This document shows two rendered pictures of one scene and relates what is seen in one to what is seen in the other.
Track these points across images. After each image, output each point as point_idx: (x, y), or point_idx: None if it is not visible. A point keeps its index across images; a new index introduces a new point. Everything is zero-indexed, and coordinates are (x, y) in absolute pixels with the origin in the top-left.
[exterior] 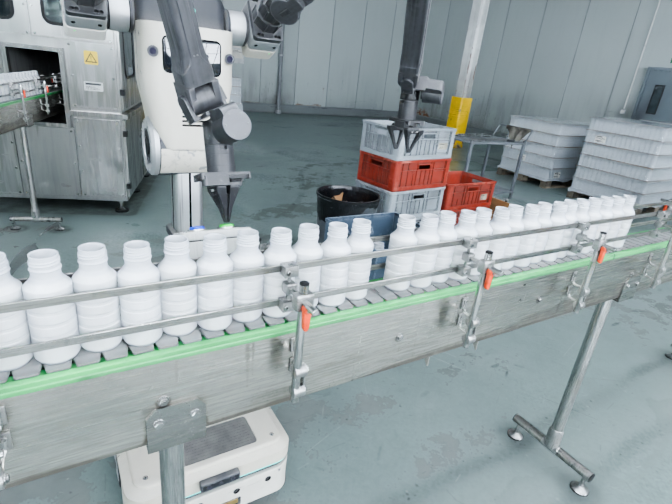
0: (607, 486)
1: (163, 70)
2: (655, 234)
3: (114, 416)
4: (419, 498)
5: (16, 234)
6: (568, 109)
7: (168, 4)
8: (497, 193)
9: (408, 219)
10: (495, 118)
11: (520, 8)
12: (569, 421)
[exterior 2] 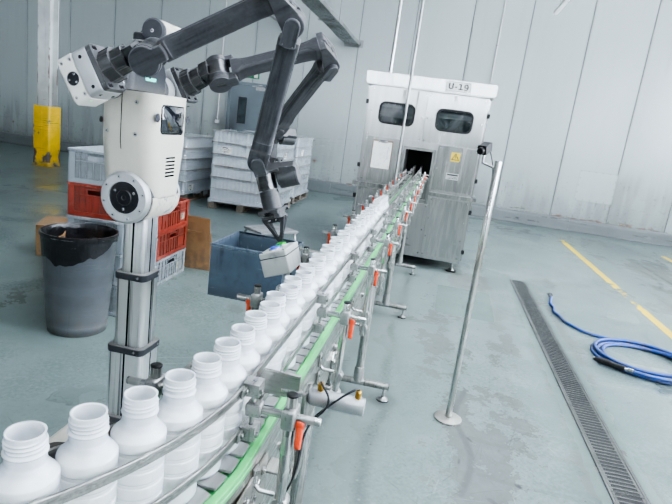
0: (392, 392)
1: (160, 132)
2: (394, 216)
3: (328, 358)
4: (313, 448)
5: None
6: None
7: (280, 106)
8: None
9: (360, 221)
10: (82, 129)
11: (85, 6)
12: (348, 367)
